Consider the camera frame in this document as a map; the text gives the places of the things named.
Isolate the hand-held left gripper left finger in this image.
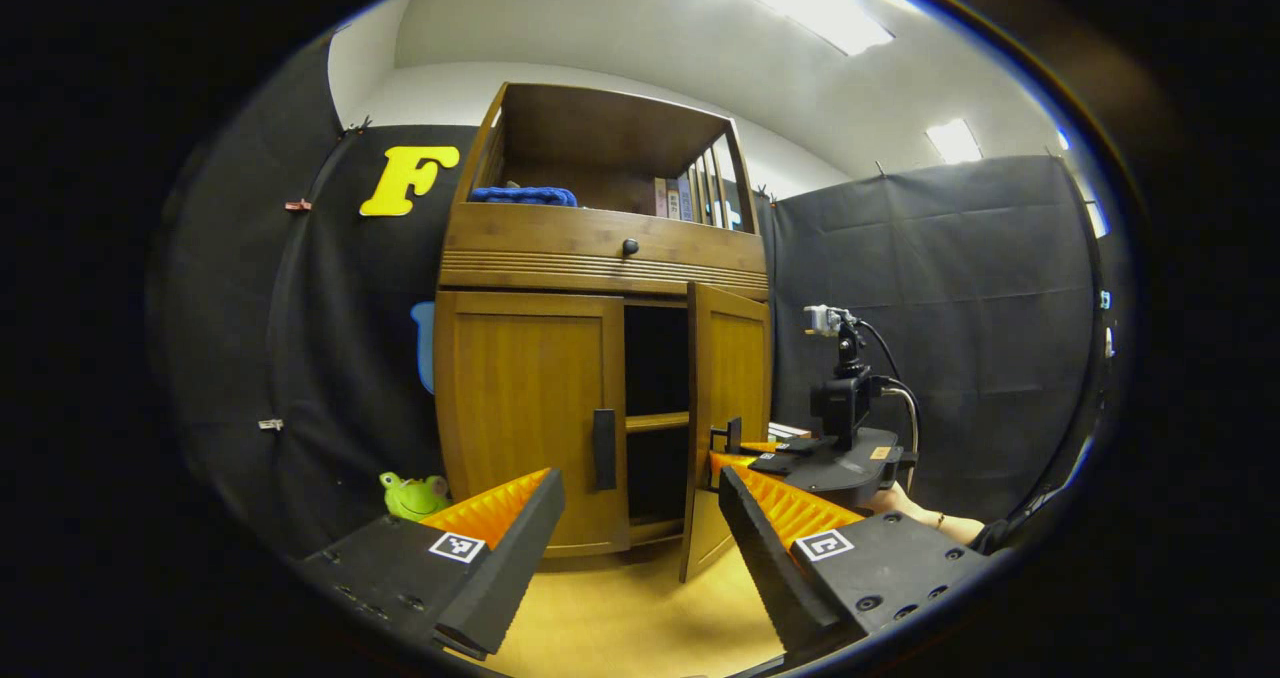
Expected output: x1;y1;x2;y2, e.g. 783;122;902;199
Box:
300;466;567;659

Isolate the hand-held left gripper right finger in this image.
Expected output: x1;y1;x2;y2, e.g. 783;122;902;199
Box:
716;463;1011;659

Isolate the wooden shoe cabinet door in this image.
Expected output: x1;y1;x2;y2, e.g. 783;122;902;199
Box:
680;280;773;584
435;291;631;559

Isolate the wooden double-door shoe cabinet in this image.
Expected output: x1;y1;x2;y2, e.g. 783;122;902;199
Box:
433;81;773;584

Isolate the green frog toy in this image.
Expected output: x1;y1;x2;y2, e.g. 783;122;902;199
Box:
378;471;451;522

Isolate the black backdrop cloth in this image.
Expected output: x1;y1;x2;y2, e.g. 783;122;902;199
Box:
150;38;1111;559

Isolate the wooden drawer with black knob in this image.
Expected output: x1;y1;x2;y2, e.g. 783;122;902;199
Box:
438;203;771;301

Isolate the small ceiling light panel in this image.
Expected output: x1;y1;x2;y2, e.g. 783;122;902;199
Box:
925;118;983;166

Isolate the blue towel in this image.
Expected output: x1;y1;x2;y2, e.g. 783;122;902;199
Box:
468;186;579;207

